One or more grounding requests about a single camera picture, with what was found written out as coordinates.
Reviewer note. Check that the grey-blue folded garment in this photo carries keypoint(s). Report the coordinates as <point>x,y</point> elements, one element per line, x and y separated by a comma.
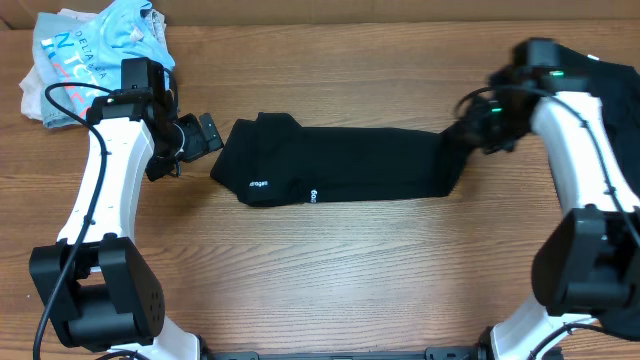
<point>50,100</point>

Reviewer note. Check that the black t-shirt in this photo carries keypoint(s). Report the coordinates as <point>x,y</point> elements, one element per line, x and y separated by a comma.
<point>274,161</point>

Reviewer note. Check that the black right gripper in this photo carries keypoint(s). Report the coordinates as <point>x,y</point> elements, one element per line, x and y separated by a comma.
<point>470,126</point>

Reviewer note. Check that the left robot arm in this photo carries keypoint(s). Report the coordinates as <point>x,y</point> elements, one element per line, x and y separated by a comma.
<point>97,290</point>

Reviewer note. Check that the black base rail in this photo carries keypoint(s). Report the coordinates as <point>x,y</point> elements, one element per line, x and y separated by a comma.
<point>430,353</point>

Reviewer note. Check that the pale pink folded garment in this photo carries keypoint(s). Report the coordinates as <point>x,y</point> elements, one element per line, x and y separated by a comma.
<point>34,104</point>

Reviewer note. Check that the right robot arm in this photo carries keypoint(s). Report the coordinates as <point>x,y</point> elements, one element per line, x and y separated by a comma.
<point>586,275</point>

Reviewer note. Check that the black clothes pile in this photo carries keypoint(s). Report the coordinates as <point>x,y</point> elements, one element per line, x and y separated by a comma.
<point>617,86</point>

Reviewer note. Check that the light blue printed t-shirt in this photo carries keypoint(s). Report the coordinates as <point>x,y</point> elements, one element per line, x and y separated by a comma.
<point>132,29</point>

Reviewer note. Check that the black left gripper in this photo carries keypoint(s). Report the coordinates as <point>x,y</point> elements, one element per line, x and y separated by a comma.
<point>208,130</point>

